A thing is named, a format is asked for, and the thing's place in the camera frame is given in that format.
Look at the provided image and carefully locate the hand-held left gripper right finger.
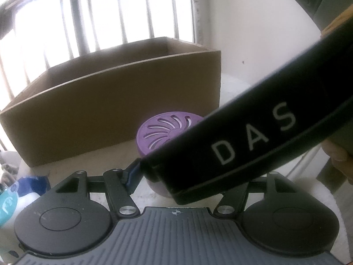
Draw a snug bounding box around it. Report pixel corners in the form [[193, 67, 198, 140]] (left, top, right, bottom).
[[216, 171, 304, 216]]

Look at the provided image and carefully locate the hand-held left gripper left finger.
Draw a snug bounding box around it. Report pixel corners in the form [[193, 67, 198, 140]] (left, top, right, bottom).
[[56, 159, 144, 217]]

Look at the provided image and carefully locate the purple lid air freshener jar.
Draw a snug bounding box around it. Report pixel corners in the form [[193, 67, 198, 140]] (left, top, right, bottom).
[[136, 113, 205, 198]]

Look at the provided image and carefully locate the brown cardboard box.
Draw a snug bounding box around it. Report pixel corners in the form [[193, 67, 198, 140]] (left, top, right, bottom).
[[0, 36, 222, 169]]

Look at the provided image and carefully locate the person's right hand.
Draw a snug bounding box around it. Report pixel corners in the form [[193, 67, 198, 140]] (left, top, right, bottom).
[[323, 140, 353, 186]]

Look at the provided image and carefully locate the white plastic tissue pack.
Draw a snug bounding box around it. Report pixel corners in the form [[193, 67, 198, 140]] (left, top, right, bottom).
[[0, 175, 51, 230]]

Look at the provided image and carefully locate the metal window grille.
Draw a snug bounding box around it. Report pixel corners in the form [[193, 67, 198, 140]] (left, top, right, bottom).
[[0, 0, 206, 111]]

